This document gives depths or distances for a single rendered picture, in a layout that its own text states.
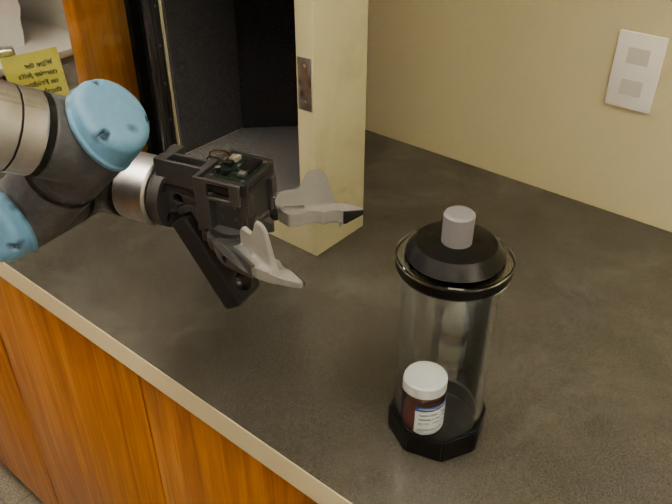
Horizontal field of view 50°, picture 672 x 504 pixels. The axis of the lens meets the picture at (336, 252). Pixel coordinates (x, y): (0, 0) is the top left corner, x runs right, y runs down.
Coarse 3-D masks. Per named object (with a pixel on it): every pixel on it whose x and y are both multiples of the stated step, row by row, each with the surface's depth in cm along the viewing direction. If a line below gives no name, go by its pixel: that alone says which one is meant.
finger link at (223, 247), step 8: (216, 240) 72; (224, 240) 71; (232, 240) 71; (240, 240) 71; (216, 248) 71; (224, 248) 70; (232, 248) 70; (224, 256) 70; (232, 256) 70; (240, 256) 69; (224, 264) 70; (232, 264) 69; (240, 264) 69; (248, 264) 68; (240, 272) 69; (248, 272) 68
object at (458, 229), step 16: (448, 208) 63; (464, 208) 63; (432, 224) 67; (448, 224) 62; (464, 224) 62; (416, 240) 65; (432, 240) 64; (448, 240) 63; (464, 240) 63; (480, 240) 64; (496, 240) 65; (416, 256) 63; (432, 256) 62; (448, 256) 62; (464, 256) 62; (480, 256) 62; (496, 256) 63; (432, 272) 62; (448, 272) 62; (464, 272) 61; (480, 272) 62; (496, 272) 62
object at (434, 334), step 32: (512, 256) 65; (448, 288) 61; (480, 288) 61; (416, 320) 66; (448, 320) 64; (480, 320) 64; (416, 352) 68; (448, 352) 66; (480, 352) 67; (416, 384) 70; (448, 384) 68; (480, 384) 70; (416, 416) 72; (448, 416) 71; (480, 416) 75
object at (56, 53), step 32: (0, 0) 93; (32, 0) 95; (64, 0) 97; (96, 0) 99; (0, 32) 95; (32, 32) 97; (64, 32) 99; (96, 32) 101; (128, 32) 103; (0, 64) 97; (32, 64) 99; (64, 64) 101; (96, 64) 103; (128, 64) 106
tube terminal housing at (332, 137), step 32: (160, 0) 102; (320, 0) 85; (352, 0) 90; (320, 32) 87; (352, 32) 92; (320, 64) 90; (352, 64) 95; (320, 96) 92; (352, 96) 97; (320, 128) 94; (352, 128) 100; (320, 160) 97; (352, 160) 103; (352, 192) 106; (320, 224) 102; (352, 224) 109
